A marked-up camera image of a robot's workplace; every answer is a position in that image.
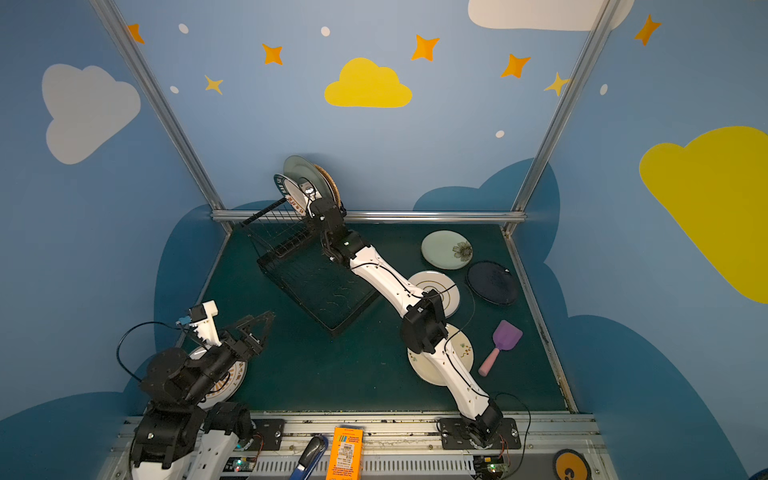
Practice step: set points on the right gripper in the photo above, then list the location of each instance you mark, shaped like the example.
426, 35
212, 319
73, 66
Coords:
318, 204

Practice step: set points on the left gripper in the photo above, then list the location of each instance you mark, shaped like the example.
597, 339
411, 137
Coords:
238, 339

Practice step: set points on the yellow woven wicker plate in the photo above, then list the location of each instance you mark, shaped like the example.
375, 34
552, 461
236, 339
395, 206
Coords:
332, 185

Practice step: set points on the white plate green lettered rim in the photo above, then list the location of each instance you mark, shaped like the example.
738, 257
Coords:
293, 194

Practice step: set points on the large plain green plate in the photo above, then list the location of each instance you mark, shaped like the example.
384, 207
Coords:
301, 171

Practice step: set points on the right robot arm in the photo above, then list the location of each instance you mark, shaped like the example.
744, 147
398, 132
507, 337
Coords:
423, 324

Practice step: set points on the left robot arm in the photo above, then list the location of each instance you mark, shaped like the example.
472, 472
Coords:
176, 438

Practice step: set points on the sunburst plate at left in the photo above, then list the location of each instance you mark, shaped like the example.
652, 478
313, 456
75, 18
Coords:
226, 387

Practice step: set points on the pale green floral plate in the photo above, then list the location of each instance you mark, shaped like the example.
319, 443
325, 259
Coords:
447, 250

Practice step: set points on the orange yellow box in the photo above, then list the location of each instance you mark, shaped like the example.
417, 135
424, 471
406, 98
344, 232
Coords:
345, 461

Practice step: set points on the dark navy plate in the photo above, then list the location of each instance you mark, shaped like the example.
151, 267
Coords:
493, 282

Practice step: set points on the cream floral plate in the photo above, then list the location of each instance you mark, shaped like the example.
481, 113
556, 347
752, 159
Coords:
428, 372

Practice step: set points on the purple pink spatula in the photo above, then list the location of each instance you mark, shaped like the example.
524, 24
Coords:
505, 337

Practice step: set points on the yellow black tape roll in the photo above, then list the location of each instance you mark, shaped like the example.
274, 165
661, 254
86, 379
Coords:
569, 464

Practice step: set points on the black wire dish rack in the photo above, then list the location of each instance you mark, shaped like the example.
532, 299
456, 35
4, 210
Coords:
289, 253

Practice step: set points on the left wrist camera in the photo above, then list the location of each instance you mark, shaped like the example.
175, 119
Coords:
200, 324

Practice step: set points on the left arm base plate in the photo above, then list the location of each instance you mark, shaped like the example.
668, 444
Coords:
267, 434

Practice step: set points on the blue black handled tool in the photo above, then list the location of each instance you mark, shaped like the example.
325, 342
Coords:
310, 457

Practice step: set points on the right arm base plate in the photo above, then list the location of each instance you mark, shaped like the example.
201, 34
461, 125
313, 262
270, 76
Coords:
454, 434

